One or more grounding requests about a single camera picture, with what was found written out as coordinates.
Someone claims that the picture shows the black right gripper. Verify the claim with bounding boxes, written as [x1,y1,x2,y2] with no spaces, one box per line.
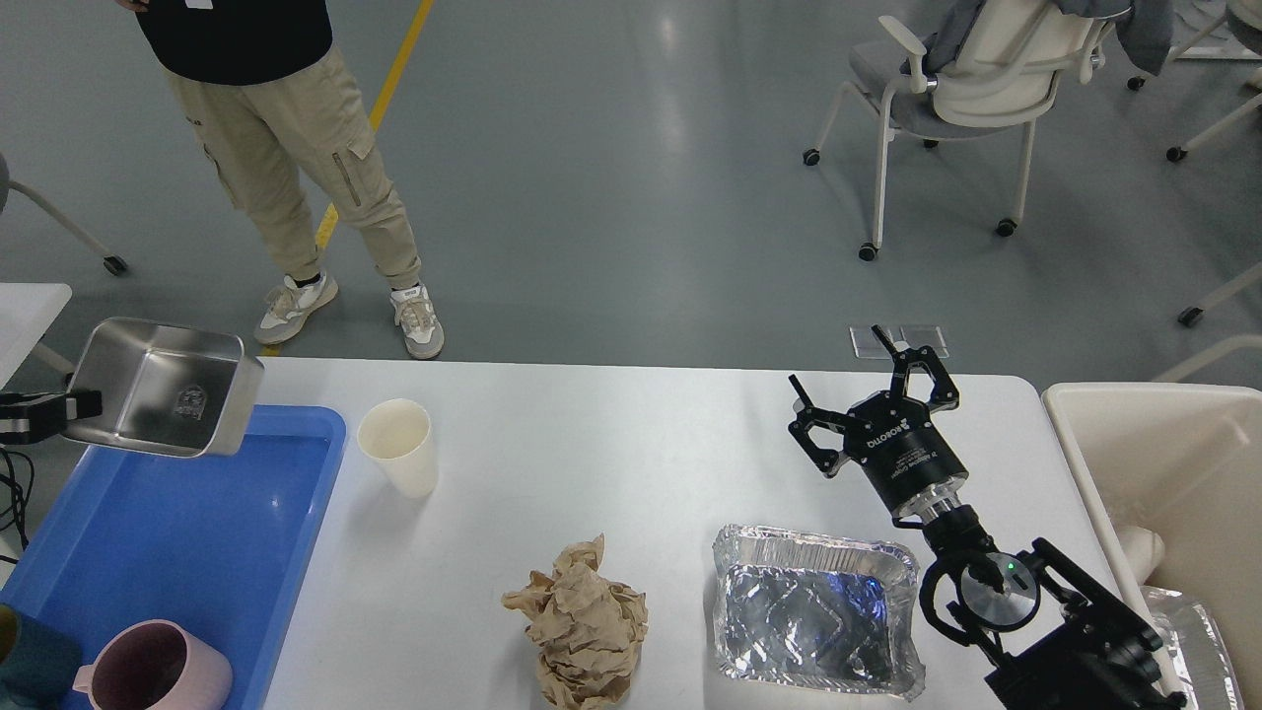
[787,325,969,520]

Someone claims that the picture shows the blue plastic tray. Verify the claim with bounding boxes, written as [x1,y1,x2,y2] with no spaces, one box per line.
[3,405,346,709]

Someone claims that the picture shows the white side table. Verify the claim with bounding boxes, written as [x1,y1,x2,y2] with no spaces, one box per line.
[1,282,74,386]

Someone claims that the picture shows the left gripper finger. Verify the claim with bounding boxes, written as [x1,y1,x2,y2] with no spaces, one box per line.
[1,390,103,441]

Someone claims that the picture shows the chair base at left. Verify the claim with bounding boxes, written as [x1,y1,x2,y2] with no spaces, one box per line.
[1,154,129,277]

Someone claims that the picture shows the clear floor socket cover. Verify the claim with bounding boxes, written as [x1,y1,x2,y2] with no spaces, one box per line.
[849,324,949,359]

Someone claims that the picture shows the aluminium foil container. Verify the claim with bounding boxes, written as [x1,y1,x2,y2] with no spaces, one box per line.
[712,523,928,701]

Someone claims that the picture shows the white paper cup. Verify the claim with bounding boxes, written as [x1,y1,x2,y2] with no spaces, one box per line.
[356,399,439,499]

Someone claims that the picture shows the square steel tray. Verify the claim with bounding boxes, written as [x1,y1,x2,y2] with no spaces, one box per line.
[63,318,264,458]

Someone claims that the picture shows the white office chair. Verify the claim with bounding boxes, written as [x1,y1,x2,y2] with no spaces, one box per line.
[803,1,1114,261]

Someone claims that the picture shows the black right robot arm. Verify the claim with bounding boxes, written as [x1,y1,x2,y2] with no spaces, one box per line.
[789,327,1188,709]

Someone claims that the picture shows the grey jacket on chair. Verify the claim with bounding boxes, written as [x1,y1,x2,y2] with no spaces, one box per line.
[921,1,1172,76]

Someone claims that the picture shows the crumpled brown paper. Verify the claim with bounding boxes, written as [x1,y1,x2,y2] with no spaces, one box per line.
[501,535,649,709]

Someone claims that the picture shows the teal cup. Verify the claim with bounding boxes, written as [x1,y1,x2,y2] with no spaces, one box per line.
[1,603,83,709]

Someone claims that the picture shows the black cable at left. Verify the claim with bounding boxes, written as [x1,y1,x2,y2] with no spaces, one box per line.
[0,444,37,562]

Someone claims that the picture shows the beige plastic bin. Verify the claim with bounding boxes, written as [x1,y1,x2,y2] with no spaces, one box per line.
[1044,382,1261,709]

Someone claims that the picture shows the chair legs at right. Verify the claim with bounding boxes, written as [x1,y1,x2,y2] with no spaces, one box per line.
[1129,0,1262,386]

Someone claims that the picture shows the person in beige trousers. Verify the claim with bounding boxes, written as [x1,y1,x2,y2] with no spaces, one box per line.
[122,1,445,359]

